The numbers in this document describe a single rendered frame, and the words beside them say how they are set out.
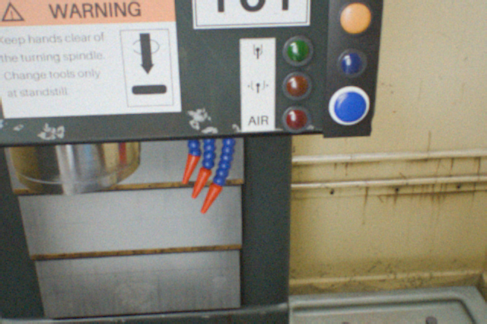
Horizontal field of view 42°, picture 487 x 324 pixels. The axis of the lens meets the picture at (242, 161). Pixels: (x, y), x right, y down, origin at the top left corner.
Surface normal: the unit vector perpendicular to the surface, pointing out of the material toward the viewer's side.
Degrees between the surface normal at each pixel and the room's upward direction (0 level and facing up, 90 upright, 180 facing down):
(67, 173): 90
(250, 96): 90
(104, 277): 90
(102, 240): 90
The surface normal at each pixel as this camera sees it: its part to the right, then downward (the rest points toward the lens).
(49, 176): -0.18, 0.44
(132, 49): 0.07, 0.44
